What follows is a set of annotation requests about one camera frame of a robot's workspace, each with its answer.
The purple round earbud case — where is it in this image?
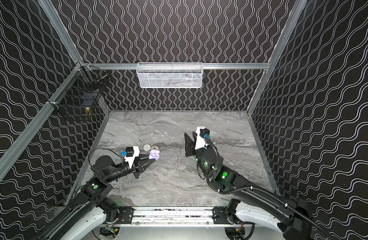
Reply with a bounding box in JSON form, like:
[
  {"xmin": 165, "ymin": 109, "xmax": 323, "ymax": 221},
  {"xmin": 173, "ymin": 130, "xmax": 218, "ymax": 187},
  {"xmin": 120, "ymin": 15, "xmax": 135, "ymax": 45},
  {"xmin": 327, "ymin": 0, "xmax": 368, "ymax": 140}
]
[{"xmin": 148, "ymin": 149, "xmax": 160, "ymax": 160}]

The white round earbud case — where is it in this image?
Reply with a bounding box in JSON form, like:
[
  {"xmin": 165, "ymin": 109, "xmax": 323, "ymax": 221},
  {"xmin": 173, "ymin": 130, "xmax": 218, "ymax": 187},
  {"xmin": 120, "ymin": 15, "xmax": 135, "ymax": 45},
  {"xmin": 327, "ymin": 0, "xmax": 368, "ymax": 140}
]
[{"xmin": 143, "ymin": 144, "xmax": 151, "ymax": 151}]

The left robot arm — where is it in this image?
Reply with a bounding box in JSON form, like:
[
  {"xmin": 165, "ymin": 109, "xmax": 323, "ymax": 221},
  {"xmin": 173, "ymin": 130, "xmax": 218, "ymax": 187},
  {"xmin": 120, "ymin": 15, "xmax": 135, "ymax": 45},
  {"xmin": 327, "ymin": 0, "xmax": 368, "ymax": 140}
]
[{"xmin": 35, "ymin": 154, "xmax": 159, "ymax": 240}]

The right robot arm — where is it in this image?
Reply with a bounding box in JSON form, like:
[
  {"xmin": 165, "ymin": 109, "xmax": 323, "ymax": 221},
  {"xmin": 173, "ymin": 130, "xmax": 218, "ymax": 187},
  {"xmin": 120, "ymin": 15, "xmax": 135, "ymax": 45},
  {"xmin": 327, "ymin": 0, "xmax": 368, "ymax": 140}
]
[{"xmin": 184, "ymin": 129, "xmax": 333, "ymax": 240}]

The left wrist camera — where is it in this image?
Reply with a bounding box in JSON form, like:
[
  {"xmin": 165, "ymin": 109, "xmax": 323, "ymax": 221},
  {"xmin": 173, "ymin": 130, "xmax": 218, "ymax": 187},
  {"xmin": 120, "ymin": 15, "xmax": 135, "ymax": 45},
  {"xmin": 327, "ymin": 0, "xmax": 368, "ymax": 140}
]
[{"xmin": 121, "ymin": 146, "xmax": 140, "ymax": 168}]

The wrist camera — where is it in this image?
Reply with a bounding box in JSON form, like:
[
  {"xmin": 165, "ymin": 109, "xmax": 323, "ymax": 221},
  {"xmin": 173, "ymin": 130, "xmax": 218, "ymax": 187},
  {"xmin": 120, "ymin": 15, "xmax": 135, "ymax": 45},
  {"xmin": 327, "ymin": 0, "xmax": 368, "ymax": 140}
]
[
  {"xmin": 121, "ymin": 146, "xmax": 140, "ymax": 168},
  {"xmin": 195, "ymin": 126, "xmax": 210, "ymax": 150}
]

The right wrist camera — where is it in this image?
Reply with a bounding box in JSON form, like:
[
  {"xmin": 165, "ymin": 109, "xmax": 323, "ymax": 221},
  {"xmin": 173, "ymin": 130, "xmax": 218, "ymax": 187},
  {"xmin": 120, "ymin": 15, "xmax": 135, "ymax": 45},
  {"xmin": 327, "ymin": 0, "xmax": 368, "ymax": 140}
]
[{"xmin": 195, "ymin": 126, "xmax": 210, "ymax": 150}]

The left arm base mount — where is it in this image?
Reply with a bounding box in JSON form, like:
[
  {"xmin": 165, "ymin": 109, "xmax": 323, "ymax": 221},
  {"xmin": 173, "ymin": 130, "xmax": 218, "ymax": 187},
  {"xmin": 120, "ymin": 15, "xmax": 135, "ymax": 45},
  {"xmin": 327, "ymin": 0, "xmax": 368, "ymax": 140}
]
[{"xmin": 106, "ymin": 207, "xmax": 135, "ymax": 225}]

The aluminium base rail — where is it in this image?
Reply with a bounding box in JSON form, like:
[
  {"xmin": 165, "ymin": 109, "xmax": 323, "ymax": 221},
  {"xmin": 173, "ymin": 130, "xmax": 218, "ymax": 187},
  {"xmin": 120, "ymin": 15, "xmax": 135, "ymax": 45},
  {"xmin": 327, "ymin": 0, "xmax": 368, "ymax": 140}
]
[{"xmin": 51, "ymin": 205, "xmax": 296, "ymax": 228}]

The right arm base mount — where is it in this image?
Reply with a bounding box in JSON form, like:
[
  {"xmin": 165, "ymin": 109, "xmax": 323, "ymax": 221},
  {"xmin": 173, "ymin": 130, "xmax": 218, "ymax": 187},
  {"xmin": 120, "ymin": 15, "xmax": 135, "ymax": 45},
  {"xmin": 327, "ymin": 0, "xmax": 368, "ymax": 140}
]
[{"xmin": 212, "ymin": 207, "xmax": 252, "ymax": 225}]

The white wire mesh basket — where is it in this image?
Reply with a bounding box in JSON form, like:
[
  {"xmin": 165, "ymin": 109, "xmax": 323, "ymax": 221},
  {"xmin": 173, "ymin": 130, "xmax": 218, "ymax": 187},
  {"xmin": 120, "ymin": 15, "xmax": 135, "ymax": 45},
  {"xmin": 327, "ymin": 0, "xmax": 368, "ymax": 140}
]
[{"xmin": 136, "ymin": 62, "xmax": 204, "ymax": 89}]

